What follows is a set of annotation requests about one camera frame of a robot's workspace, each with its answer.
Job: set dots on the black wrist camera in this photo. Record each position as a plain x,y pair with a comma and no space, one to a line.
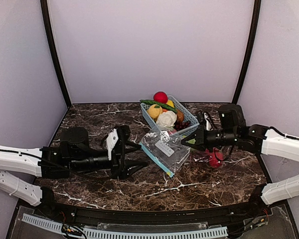
231,115
71,138

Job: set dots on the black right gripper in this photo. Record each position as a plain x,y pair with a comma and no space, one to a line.
201,137

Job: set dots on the dark purple toy grapes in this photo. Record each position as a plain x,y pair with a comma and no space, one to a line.
181,125

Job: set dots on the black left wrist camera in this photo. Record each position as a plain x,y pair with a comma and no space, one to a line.
71,138

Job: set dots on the white toy cauliflower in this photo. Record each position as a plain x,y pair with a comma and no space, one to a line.
166,120

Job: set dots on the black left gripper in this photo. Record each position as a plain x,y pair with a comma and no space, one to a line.
117,165

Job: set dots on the green toy cucumber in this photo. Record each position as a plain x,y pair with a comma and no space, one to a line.
165,106

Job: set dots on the blue perforated plastic basket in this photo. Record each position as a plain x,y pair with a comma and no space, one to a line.
177,105

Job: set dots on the yellow toy lemon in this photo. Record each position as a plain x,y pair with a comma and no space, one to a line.
170,103

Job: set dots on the black left frame post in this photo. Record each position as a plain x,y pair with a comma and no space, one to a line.
53,51

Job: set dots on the black front frame rail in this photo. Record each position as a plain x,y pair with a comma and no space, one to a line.
281,221

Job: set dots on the red toy apple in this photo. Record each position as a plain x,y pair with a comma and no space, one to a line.
215,158

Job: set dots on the clear zip bag blue zipper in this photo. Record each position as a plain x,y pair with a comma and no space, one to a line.
201,157

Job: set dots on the black frame post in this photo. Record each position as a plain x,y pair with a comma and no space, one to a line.
53,51
248,51

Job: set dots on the white slotted cable duct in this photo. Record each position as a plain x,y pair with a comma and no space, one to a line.
112,231

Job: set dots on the black right frame post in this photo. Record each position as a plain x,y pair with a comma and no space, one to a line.
248,51

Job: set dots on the red toy tomato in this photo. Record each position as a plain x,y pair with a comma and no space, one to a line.
160,97

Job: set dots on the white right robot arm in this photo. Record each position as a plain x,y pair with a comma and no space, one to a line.
256,139

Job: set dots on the brown toy kiwi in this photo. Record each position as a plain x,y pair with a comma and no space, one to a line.
180,116

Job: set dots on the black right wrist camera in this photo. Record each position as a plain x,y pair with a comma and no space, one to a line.
231,115

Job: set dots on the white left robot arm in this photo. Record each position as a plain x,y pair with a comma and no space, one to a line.
61,162

